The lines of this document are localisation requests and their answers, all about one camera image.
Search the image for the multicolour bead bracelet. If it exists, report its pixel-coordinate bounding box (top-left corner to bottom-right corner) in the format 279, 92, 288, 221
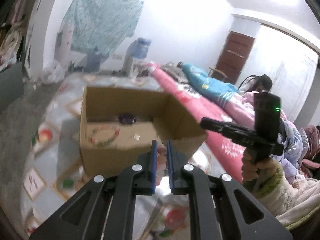
87, 125, 121, 148

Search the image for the peach bead bracelet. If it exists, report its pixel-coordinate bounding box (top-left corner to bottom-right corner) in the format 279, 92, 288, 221
156, 146, 169, 181

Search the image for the pink strap smart watch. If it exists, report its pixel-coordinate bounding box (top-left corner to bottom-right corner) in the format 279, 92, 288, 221
118, 113, 137, 125

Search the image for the right hand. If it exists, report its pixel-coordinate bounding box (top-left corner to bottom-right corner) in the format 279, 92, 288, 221
241, 149, 277, 183

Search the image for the sleeping person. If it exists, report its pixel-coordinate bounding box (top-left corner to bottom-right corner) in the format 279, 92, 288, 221
238, 74, 273, 95

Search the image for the teal blue pillow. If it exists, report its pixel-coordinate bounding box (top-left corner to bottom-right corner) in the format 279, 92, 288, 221
181, 63, 239, 108

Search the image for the wooden chair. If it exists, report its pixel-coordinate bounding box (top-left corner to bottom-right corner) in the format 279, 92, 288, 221
208, 68, 227, 82

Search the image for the brown cardboard box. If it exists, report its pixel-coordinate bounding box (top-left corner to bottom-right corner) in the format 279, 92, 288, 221
80, 86, 208, 177

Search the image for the brown wooden door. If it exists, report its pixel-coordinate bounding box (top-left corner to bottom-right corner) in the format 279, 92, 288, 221
215, 31, 255, 85

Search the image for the red floral quilt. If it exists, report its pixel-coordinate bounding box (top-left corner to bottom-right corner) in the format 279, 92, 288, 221
149, 64, 254, 182

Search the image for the blue water bottle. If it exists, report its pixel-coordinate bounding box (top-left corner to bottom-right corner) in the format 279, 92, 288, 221
128, 37, 151, 60

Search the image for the white cylinder appliance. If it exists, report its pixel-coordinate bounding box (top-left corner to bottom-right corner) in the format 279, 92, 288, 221
55, 24, 74, 68

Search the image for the teal floral hanging cloth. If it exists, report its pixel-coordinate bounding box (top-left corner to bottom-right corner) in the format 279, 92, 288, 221
61, 0, 144, 57

